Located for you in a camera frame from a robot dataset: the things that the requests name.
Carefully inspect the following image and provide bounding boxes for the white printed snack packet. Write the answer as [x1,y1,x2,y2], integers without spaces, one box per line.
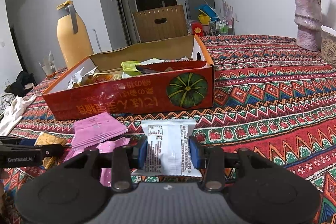
[131,119,202,177]

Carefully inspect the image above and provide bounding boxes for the orange yellow snack packet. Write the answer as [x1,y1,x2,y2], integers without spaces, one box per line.
[79,73,114,86]

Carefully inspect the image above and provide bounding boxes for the white grey snack bag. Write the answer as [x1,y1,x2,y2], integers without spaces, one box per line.
[67,67,98,90]

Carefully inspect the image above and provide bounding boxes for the person's left hand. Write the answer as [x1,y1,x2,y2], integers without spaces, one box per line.
[0,169,10,214]

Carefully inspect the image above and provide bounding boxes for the pink snack packet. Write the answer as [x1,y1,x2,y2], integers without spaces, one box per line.
[64,137,129,187]
[71,113,127,148]

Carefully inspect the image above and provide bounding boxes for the white cotton gloves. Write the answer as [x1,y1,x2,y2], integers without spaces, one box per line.
[0,95,37,136]

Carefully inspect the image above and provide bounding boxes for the black folding chair with clothes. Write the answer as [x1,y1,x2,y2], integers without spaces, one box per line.
[1,71,37,113]

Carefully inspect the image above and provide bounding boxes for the red cardboard pumpkin box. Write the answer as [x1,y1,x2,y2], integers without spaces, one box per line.
[43,35,215,120]

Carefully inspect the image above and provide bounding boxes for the colourful snack packet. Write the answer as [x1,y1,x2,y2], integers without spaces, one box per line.
[135,60,207,74]

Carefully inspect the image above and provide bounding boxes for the light green snack packet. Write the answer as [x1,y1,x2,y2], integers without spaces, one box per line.
[121,60,141,77]

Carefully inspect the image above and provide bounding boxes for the drinking glass with straw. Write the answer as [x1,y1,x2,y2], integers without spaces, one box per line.
[39,51,57,79]

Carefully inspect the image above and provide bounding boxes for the yellow thermos jug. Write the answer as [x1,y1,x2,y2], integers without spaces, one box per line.
[56,0,93,69]

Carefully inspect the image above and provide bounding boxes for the red gift box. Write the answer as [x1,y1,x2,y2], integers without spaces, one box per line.
[191,22,204,36]

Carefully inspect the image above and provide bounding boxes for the clear plastic food container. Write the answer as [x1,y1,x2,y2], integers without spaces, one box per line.
[321,26,336,67]

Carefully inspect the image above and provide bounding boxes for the pink textured vase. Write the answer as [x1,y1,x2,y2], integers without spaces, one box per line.
[294,0,322,52]

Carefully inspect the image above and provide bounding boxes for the wire storage cart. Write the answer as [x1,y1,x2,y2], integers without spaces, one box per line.
[209,18,234,36]

